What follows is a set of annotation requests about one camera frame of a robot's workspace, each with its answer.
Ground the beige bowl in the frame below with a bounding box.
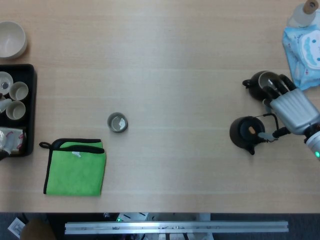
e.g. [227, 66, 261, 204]
[0, 20, 28, 60]

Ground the red and white snack packet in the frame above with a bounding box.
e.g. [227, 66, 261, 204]
[0, 126, 27, 154]

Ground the dark pitcher with beige inside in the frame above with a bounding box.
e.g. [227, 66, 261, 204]
[242, 70, 283, 102]

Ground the glass bottle with wooden cap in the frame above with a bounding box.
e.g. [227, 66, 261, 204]
[287, 0, 317, 28]

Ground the black teapot with handle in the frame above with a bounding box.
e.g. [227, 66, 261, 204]
[229, 112, 291, 156]

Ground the blue wet wipes pack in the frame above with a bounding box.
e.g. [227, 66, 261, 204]
[282, 24, 320, 91]

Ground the green cloth with black edge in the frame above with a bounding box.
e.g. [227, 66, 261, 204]
[39, 138, 107, 197]

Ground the aluminium rail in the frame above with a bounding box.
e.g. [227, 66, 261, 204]
[64, 220, 290, 235]

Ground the dark teacup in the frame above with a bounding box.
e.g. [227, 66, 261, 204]
[107, 112, 129, 133]

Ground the white socket plate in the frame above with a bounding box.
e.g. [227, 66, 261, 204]
[7, 217, 27, 238]

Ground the black tray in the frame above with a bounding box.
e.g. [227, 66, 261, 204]
[0, 63, 38, 158]

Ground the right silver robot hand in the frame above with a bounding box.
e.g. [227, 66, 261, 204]
[257, 73, 320, 143]

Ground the small beige teacup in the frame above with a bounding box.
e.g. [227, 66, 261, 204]
[0, 96, 13, 113]
[5, 100, 27, 121]
[9, 81, 29, 101]

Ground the brown round stool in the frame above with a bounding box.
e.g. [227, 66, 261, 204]
[19, 218, 57, 240]

